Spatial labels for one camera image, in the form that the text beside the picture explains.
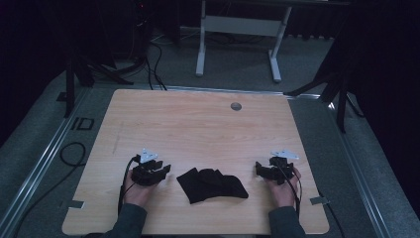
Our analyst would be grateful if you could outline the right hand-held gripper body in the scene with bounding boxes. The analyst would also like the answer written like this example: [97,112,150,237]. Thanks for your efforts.
[267,149,301,186]

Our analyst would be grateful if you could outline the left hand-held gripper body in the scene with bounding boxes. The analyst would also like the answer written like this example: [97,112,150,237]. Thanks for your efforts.
[131,148,160,186]

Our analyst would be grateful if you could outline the person's left hand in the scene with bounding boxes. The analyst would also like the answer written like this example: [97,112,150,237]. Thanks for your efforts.
[123,169,158,208]

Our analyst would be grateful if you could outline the person's right hand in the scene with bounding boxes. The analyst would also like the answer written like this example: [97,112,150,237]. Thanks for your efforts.
[265,167,302,209]

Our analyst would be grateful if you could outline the black cloth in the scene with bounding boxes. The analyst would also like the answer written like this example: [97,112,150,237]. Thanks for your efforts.
[175,167,250,205]

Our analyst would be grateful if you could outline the grey tape piece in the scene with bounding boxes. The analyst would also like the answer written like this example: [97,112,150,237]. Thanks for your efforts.
[309,195,331,206]
[66,199,85,210]

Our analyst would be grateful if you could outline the black tripod stand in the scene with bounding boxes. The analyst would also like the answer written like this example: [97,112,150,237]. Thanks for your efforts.
[62,46,135,119]
[284,62,366,134]

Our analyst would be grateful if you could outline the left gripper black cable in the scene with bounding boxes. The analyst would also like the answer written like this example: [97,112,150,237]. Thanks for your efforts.
[117,156,139,216]

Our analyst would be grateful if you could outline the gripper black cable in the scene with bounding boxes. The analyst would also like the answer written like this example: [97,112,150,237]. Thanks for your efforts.
[117,156,139,216]
[278,164,303,220]

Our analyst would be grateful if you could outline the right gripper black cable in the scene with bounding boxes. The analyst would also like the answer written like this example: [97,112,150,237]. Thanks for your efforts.
[278,164,303,220]

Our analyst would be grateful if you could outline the black floor cable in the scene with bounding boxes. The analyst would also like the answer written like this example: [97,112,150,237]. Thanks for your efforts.
[12,141,87,238]

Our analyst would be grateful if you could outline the black cable bundle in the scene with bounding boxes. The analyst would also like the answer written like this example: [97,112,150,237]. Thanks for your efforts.
[144,39,168,91]

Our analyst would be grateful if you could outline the metal floor rail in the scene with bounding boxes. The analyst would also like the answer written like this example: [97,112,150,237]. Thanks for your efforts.
[0,86,92,238]

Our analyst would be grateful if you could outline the white desk frame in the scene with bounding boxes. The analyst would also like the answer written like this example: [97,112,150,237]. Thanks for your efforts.
[194,0,293,84]

